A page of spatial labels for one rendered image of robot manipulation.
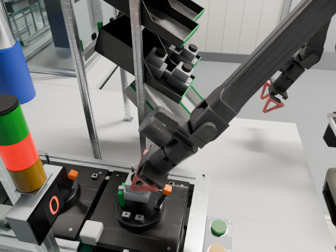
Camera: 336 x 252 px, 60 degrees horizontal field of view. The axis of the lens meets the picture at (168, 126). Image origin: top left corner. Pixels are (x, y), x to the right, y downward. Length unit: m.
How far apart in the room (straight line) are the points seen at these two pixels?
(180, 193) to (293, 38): 0.50
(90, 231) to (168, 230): 0.19
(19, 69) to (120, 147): 0.62
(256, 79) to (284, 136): 0.74
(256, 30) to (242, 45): 0.24
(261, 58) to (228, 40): 3.23
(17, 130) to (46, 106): 1.06
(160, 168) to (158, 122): 0.12
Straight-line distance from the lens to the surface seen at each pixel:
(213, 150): 1.16
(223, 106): 0.58
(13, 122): 0.45
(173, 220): 0.80
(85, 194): 0.89
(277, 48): 0.59
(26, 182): 0.51
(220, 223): 0.81
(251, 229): 0.95
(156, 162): 0.65
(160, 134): 0.59
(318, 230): 1.02
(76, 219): 0.84
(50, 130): 1.34
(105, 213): 0.83
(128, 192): 0.75
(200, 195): 0.88
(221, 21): 3.73
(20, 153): 0.48
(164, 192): 0.74
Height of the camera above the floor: 1.63
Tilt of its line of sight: 38 degrees down
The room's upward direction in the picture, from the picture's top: straight up
